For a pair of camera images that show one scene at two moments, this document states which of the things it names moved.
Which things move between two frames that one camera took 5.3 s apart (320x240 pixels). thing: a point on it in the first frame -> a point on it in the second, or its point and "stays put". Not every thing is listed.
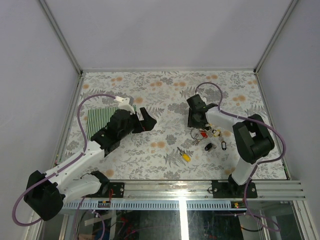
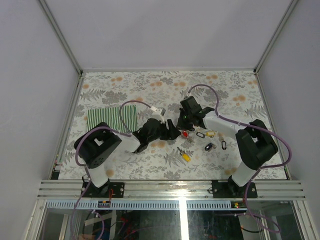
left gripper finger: x=148 y=121 -> x=174 y=132
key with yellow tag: x=184 y=156 stays put
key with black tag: x=223 y=145 stays put
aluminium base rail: x=202 y=191 stays put
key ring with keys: x=204 y=134 -> x=185 y=134
